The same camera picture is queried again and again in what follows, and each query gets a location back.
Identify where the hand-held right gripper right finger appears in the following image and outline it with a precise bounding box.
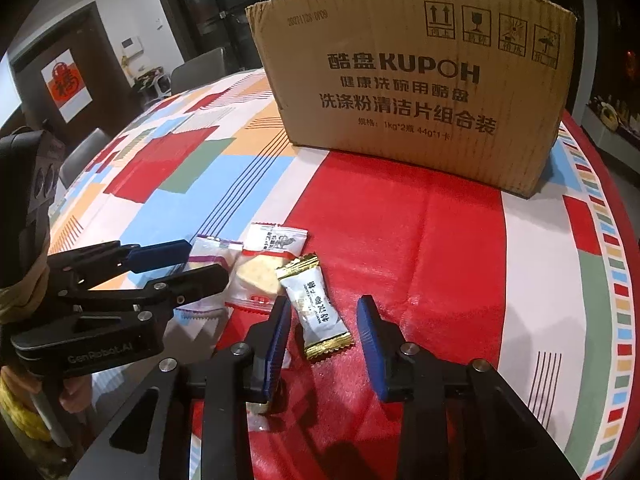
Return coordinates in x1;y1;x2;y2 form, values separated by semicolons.
356;295;566;480

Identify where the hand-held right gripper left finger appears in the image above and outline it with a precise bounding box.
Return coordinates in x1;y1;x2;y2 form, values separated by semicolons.
67;295;293;480

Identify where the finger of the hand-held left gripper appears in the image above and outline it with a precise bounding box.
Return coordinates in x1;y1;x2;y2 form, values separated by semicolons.
45;240;194;288
50;262;232;313

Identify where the clear pink-edged snack packet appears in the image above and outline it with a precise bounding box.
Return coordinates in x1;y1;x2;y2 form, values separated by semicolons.
175;234;244;322

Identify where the white gold-edged candy packet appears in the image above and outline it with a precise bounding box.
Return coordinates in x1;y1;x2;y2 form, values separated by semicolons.
275;252;356;362

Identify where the white pastry packet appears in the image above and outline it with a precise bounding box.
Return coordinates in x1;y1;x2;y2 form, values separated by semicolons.
225;222;310;313

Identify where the brown cardboard box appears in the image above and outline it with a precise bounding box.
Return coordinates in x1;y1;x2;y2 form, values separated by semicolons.
245;0;578;198

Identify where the person's left hand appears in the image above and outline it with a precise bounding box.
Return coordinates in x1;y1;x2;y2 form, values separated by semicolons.
57;374;94;411

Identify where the grey upholstered chair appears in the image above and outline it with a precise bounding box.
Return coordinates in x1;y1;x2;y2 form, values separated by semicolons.
170;47;228;95
59;127;113;188

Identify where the white storage cart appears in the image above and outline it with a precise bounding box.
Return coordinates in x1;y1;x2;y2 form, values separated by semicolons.
134;67;173;100

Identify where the red and white door poster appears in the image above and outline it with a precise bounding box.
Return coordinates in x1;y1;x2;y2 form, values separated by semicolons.
41;49;94;123

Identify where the dark wooden door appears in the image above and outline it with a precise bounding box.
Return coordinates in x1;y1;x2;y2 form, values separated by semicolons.
10;2;119;136

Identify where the black framed glass sliding door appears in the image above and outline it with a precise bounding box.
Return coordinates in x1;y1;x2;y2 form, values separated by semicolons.
147;0;381;78

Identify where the woven basket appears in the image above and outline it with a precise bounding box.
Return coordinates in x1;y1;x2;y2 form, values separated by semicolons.
597;102;621;128

